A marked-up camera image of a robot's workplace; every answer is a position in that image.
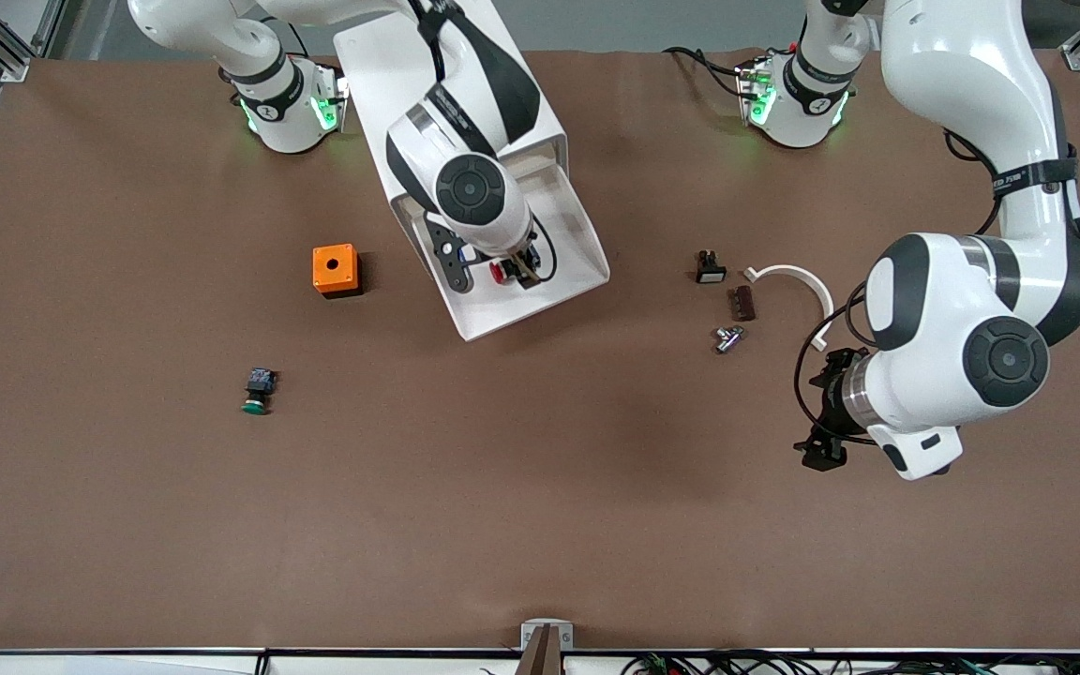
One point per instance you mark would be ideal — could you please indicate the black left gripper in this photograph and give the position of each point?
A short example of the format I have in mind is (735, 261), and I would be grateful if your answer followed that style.
(833, 398)

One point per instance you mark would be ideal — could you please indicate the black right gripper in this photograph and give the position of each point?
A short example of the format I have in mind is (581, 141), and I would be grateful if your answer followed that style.
(527, 262)

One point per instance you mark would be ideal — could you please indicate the red push button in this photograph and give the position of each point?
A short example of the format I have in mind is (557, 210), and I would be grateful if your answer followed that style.
(499, 273)

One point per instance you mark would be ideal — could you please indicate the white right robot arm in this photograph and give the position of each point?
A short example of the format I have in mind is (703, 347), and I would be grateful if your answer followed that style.
(517, 211)

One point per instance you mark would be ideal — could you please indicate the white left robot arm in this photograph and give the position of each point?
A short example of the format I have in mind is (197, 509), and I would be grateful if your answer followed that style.
(962, 94)

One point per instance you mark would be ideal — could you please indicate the green push button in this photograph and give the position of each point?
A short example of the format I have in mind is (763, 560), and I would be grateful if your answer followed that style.
(255, 406)

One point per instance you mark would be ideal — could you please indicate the chrome pipe fitting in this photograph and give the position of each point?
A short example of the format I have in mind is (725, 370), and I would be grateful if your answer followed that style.
(726, 341)

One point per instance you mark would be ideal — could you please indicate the dark brown terminal block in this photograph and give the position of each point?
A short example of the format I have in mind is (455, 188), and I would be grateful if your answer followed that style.
(744, 304)

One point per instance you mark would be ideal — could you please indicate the white semicircular clamp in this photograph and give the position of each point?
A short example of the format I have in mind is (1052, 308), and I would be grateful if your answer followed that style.
(788, 270)

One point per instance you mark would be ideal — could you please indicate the brown table mat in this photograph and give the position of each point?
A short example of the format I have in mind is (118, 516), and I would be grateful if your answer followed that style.
(540, 469)

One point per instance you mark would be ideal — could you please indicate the orange box with hole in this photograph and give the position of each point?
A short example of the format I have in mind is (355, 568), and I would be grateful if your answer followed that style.
(322, 277)

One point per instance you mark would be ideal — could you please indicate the black switch with white face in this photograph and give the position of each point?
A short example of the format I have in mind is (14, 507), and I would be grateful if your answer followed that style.
(711, 274)

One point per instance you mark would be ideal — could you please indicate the grey metal bracket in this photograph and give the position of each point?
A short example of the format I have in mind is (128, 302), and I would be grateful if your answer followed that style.
(563, 637)

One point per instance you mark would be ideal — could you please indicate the white table edge rail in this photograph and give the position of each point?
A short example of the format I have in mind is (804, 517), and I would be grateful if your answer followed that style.
(127, 666)

